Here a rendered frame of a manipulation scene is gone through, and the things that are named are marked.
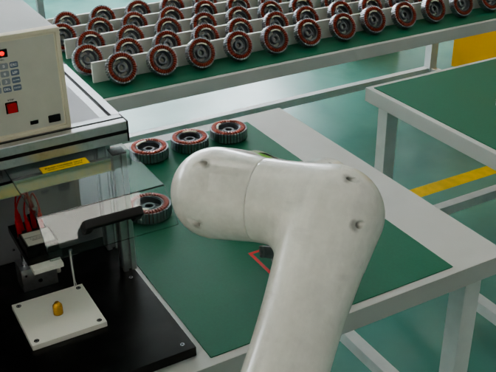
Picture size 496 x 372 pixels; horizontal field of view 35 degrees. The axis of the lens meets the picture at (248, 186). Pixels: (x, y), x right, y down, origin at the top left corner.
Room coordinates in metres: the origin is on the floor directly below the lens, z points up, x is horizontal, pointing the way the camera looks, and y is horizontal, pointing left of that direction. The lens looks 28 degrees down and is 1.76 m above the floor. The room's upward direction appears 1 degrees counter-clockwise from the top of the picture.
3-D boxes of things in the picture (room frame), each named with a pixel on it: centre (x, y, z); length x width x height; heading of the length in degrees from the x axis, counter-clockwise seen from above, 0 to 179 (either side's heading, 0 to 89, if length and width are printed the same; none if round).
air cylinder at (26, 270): (1.41, 0.45, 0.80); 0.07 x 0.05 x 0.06; 119
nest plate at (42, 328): (1.29, 0.38, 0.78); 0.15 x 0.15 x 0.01; 29
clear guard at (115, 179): (1.33, 0.31, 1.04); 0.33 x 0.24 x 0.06; 29
